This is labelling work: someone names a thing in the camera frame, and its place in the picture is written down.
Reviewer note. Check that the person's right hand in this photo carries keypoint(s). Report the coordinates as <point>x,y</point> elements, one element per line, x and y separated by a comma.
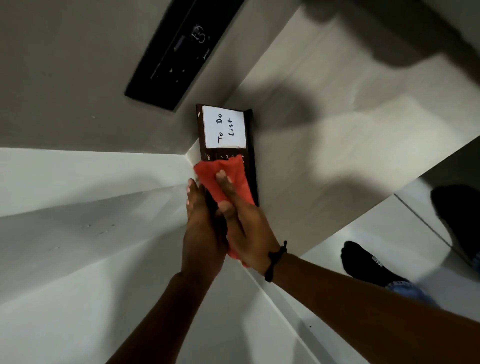
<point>253,236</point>

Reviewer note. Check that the person's left hand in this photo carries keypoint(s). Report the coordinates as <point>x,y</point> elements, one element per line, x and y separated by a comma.
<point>200,240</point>

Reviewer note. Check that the person's right thumb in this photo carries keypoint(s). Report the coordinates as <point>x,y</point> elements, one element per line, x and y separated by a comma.
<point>228,217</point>

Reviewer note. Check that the person's left fingers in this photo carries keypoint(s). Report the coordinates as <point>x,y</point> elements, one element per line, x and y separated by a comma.
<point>193,197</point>

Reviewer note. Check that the red cleaning cloth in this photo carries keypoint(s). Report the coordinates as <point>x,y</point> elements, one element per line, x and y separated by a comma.
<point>236,176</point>

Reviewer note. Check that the person's right forearm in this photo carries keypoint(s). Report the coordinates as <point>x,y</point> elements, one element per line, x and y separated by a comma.
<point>367,315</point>

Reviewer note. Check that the person's left forearm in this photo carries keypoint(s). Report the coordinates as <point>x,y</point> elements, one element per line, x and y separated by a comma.
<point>168,322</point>

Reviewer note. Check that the white handwritten note pad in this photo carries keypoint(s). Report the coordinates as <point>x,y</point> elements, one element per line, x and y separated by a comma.
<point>224,126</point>

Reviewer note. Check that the black sock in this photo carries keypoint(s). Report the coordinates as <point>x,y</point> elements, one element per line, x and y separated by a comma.
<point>457,217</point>
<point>365,262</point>

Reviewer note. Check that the blue jeans leg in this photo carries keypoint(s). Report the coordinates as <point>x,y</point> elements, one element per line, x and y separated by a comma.
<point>410,291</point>

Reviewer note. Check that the black wall control panel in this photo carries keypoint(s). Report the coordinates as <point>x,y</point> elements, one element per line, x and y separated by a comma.
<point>176,52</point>

